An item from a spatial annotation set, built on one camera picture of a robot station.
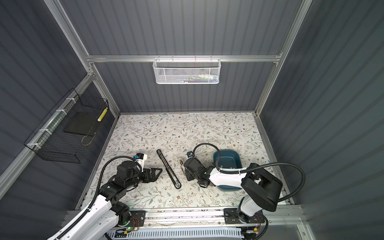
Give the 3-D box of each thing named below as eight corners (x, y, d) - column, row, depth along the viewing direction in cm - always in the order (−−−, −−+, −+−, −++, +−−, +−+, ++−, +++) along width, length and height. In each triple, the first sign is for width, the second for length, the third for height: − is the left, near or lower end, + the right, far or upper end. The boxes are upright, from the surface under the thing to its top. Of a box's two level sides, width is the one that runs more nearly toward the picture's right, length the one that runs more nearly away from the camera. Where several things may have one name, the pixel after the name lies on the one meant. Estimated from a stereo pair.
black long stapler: (176, 190, 84) (176, 189, 82) (155, 153, 100) (155, 151, 98) (182, 186, 86) (181, 185, 84) (160, 150, 101) (159, 148, 99)
